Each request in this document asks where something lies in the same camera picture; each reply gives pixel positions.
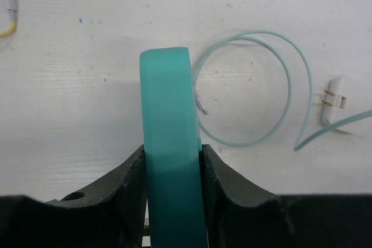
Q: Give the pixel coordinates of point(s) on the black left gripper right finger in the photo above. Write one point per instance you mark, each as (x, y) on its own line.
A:
(238, 213)

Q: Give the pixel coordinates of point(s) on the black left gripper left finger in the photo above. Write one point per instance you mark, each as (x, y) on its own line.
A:
(109, 212)

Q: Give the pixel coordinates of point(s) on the teal power strip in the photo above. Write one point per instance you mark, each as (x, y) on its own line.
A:
(171, 145)

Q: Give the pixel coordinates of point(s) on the white cube charger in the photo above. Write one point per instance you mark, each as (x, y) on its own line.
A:
(334, 101)

